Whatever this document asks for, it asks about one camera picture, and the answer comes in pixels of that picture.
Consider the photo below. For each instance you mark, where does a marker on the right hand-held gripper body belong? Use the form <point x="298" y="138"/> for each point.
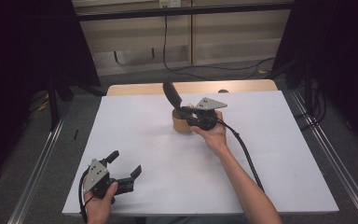
<point x="205" y="116"/>

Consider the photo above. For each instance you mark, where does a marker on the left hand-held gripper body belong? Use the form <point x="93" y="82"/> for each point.
<point x="98" y="179"/>

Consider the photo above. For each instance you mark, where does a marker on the tan cup with small figure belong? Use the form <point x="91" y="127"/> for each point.
<point x="180" y="126"/>

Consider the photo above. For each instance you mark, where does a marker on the person's right hand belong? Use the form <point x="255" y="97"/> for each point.
<point x="216" y="138"/>

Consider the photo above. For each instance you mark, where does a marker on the person's left hand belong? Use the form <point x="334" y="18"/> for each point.
<point x="99" y="211"/>

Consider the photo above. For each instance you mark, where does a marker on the dark round knob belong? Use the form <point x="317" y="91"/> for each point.
<point x="223" y="91"/>

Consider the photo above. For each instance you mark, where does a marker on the white board sheet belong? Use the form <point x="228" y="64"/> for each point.
<point x="167" y="174"/>

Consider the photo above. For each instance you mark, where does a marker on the small black floor strip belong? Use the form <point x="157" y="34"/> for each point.
<point x="75" y="134"/>

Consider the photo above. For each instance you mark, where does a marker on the light wooden table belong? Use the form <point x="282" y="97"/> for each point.
<point x="136" y="89"/>

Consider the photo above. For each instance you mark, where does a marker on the black metal stand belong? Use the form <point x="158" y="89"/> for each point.
<point x="53" y="105"/>

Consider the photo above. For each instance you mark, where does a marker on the black horizontal bar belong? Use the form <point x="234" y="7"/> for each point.
<point x="183" y="11"/>

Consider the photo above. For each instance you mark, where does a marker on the black curtain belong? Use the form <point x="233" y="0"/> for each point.
<point x="341" y="62"/>
<point x="21" y="77"/>

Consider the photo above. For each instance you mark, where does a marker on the metal floor rail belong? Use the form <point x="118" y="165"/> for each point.
<point x="35" y="174"/>
<point x="338" y="161"/>

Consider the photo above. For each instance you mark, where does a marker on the white wall outlet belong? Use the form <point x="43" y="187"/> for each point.
<point x="169" y="3"/>

